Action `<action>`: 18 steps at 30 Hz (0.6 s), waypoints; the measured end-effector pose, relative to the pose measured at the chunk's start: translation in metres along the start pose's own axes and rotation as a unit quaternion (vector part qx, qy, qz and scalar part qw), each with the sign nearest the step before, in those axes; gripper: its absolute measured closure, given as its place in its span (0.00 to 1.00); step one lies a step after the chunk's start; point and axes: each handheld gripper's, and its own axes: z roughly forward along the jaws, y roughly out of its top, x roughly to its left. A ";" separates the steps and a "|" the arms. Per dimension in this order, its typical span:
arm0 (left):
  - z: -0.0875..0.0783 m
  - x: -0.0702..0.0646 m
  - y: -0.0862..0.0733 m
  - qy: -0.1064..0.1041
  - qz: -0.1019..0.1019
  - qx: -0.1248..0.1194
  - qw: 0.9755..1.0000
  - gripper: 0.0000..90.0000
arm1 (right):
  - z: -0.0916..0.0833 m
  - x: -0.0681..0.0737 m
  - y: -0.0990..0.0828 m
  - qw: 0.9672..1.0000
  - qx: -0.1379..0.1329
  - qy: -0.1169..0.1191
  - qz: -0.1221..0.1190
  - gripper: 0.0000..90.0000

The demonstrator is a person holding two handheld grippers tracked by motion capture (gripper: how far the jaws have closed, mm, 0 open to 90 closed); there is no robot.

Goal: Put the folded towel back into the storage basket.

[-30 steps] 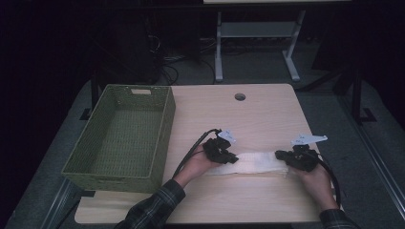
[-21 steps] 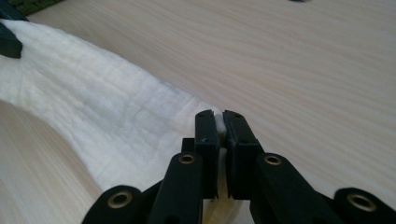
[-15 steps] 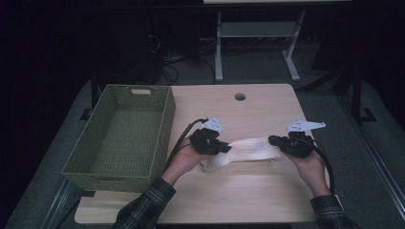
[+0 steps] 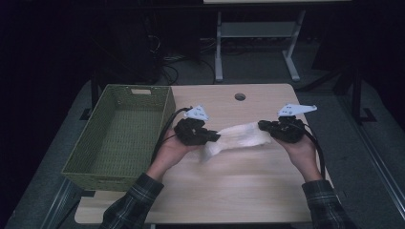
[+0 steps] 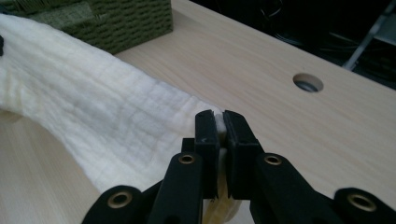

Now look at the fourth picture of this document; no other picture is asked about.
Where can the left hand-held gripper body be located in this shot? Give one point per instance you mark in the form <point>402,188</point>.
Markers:
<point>191,130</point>

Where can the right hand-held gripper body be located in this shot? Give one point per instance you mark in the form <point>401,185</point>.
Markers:
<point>289,127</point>

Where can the white cloth with brown patches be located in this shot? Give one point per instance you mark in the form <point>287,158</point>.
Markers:
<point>237,137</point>

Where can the green woven basket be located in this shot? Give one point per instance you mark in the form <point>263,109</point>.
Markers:
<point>121,136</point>

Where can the person's left hand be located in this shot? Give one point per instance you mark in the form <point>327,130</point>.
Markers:
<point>170,152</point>

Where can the person's right hand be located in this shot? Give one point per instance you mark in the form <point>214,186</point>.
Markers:
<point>301,156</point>

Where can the dark metal stand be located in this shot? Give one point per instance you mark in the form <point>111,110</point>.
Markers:
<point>358,95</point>
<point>92,95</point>

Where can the white metal stand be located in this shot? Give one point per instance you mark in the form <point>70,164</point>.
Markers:
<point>254,30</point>

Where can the metal floor rail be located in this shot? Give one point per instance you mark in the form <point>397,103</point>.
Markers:
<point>372,152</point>
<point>59,206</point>

